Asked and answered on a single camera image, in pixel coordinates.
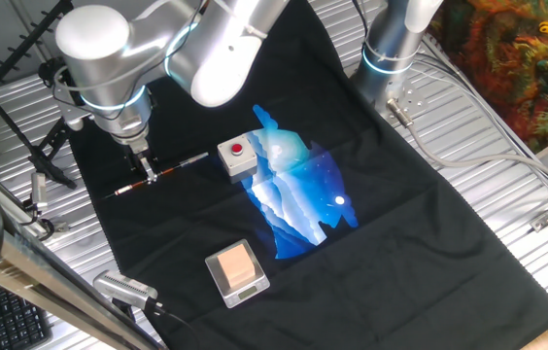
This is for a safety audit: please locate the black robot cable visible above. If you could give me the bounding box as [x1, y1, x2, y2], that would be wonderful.
[351, 0, 369, 39]

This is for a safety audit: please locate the grey base cable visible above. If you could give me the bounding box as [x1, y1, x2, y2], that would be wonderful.
[386, 98, 548, 205]

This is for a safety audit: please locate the brown brush with clear cap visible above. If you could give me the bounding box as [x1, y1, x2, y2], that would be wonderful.
[103, 152, 210, 199]

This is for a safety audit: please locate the wooden block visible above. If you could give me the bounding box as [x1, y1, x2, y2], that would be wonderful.
[217, 243, 257, 288]

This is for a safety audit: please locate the black cloth with blue print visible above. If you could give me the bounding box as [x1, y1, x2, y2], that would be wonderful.
[67, 0, 548, 350]

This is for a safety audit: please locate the colourful painted cloth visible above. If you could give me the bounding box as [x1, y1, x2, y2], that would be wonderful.
[428, 0, 548, 155]

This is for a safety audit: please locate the metal camera bracket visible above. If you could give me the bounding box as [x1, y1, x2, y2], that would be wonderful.
[29, 172, 50, 213]

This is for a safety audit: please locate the black camera cable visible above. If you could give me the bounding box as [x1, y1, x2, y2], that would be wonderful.
[145, 298, 203, 350]

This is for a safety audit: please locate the black keyboard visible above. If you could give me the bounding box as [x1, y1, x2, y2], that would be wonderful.
[0, 274, 54, 350]

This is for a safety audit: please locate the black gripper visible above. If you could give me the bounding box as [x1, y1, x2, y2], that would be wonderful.
[125, 140, 159, 186]

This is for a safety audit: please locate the grey box with red button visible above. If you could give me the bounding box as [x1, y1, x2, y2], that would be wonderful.
[216, 135, 259, 185]

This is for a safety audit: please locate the aluminium frame bar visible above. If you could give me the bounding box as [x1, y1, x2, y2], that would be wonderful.
[0, 196, 164, 350]

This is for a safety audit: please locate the silver depth camera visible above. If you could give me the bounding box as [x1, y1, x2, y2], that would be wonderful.
[92, 270, 159, 311]

